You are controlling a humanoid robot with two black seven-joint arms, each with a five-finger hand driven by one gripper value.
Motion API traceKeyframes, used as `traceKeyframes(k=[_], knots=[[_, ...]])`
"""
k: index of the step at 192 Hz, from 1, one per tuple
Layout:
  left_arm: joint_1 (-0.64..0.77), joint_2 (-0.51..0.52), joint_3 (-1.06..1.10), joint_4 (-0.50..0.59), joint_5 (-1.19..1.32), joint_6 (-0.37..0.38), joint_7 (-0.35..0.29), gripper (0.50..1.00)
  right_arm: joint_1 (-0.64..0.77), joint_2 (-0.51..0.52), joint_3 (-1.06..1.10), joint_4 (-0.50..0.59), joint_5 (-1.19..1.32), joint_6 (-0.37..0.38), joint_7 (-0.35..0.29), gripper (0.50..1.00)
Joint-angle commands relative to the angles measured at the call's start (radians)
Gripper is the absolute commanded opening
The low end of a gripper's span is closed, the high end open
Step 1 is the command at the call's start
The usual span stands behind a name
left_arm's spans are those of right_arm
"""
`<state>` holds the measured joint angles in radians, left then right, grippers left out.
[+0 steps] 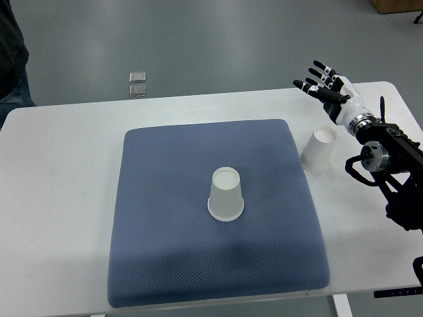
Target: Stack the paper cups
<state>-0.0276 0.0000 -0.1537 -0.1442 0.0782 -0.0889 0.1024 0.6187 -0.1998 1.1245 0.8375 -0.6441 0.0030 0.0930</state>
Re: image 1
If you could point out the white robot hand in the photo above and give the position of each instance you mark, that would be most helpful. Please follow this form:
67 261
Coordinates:
330 87

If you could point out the white paper cup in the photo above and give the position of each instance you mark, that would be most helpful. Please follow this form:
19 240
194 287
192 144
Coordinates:
225 202
317 153

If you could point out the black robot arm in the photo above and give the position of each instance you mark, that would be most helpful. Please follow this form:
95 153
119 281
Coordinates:
388 159

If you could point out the brown wooden box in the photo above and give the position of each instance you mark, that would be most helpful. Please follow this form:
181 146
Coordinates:
384 7

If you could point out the black tripod leg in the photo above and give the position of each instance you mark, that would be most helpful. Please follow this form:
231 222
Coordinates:
418 18

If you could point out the blue textured cushion mat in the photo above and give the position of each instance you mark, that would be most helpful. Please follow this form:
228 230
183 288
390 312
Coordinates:
166 247

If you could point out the lower metal floor plate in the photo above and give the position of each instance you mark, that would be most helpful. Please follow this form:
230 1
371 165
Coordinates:
138 90

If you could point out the metal floor plate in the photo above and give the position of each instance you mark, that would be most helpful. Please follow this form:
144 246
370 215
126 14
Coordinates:
137 77
138 90

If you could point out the upper metal floor plate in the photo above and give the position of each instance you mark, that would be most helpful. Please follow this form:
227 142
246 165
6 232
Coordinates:
137 77

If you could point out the black table control panel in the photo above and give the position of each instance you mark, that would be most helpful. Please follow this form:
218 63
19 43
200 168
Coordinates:
397 292

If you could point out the white table leg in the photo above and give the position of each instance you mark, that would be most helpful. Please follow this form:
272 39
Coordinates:
342 305

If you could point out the person in dark clothes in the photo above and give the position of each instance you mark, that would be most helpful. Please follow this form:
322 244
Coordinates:
15 92

